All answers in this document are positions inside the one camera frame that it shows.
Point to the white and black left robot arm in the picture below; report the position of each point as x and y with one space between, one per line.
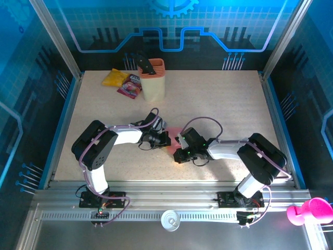
96 179

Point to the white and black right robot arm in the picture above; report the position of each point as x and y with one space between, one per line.
223 151

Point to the cream knife block orange top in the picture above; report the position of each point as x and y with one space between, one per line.
154 86

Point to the purple snack bag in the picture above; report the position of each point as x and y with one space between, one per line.
130 88

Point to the yellow snack bag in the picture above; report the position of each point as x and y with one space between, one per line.
114 78

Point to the white round lid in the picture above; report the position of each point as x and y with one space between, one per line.
170 220

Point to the small black controller board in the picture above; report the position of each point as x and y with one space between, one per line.
243 216
104 214

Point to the magenta plastic stand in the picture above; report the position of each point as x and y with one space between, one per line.
316 209

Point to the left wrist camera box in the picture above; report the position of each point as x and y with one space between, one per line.
160 123

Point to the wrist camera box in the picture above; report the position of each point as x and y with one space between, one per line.
182 142
160 123

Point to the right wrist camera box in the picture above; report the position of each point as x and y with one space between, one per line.
182 142

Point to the aluminium front frame rail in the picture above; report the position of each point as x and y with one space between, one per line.
169 198

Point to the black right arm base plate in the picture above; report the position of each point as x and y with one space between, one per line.
223 199

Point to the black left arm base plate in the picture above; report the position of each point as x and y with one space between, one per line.
119 199

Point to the aluminium side rail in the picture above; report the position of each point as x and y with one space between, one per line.
63 130
271 104

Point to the aluminium frame post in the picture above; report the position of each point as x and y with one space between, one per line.
287 36
56 39

